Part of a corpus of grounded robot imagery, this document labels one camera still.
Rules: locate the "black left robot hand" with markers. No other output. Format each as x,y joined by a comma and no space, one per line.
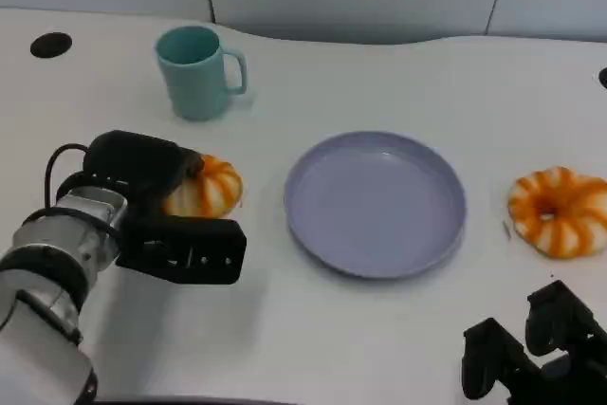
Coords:
133,163

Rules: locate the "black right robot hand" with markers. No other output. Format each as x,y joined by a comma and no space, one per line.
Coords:
569,357

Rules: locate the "orange white pumpkin-shaped bread roll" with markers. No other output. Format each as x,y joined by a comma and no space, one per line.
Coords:
213,191

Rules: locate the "pale green mug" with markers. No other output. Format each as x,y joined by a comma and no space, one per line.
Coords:
196,87

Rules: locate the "black table grommet hole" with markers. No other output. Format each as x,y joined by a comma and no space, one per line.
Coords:
50,44

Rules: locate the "lilac plate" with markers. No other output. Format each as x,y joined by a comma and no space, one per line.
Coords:
374,206

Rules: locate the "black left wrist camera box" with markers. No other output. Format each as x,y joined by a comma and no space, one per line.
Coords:
189,248

